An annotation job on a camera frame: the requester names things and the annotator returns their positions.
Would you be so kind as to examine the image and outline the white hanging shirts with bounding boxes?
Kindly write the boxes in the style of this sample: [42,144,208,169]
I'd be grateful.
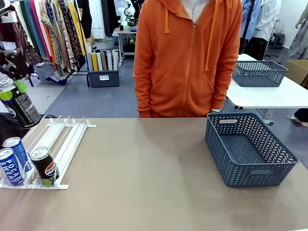
[240,0,282,42]

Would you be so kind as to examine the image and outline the black cloth cover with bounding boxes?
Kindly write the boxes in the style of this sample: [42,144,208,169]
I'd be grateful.
[0,113,33,148]

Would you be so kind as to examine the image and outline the person's right forearm orange sleeve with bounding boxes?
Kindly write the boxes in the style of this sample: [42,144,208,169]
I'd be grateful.
[133,72,153,118]

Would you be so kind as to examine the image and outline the yellow fabric roll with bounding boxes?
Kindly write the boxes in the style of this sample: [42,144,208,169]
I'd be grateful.
[91,51,99,72]

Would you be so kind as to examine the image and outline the blue-grey perforated plastic basket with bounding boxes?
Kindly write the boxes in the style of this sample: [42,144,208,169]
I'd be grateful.
[232,60,289,88]
[205,112,299,189]

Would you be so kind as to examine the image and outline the dark red patterned garment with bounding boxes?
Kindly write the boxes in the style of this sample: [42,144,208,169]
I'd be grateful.
[0,14,33,65]

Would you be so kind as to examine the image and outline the person's left forearm orange sleeve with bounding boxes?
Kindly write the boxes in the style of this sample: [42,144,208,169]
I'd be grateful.
[211,60,233,112]

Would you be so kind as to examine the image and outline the grey background work cart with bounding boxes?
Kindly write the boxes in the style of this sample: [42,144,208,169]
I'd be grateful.
[112,26,138,59]

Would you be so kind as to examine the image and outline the brown cardboard box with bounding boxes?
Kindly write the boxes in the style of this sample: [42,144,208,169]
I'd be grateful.
[285,59,308,89]

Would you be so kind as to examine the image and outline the bystander in black clothes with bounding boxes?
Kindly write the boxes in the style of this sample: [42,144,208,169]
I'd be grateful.
[76,0,93,41]

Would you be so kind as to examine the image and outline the colourful hanging fabrics rack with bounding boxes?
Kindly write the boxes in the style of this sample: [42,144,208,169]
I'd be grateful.
[14,0,87,79]

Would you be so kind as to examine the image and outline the dark grey storage bin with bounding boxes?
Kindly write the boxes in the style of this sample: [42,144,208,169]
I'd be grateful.
[86,68,120,88]

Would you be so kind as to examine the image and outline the mannequin in grey dress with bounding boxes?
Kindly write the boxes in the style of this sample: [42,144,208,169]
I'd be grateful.
[287,4,308,60]

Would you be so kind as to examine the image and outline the person in orange hoodie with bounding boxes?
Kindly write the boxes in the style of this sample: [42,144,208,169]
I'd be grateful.
[132,0,243,118]

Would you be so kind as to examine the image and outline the seated person's leg and shoe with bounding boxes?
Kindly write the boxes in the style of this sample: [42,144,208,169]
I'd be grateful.
[291,108,308,127]

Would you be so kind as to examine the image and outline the black Pepsi can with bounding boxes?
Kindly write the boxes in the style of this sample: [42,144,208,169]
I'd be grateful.
[30,146,60,187]
[0,78,41,128]

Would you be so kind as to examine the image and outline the white fabric roll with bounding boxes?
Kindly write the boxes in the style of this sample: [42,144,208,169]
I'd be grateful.
[111,50,119,71]
[96,51,103,72]
[106,50,113,71]

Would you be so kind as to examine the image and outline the white side table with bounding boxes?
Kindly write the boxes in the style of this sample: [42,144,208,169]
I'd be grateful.
[226,53,308,111]

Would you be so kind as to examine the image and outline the dark plastic stool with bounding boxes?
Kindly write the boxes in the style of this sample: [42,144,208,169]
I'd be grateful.
[271,32,286,51]

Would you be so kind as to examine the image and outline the blue Pocari Sweat can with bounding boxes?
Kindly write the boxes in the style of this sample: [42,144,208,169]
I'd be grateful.
[0,148,25,187]
[2,137,33,173]

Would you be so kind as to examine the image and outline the brown fabric roll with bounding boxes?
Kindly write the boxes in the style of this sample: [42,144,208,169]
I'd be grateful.
[100,51,108,71]

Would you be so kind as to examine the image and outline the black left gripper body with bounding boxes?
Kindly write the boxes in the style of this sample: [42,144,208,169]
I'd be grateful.
[0,48,29,81]

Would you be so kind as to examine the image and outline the white wire can dispenser rack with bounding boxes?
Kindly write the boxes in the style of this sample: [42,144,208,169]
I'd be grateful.
[0,115,97,191]

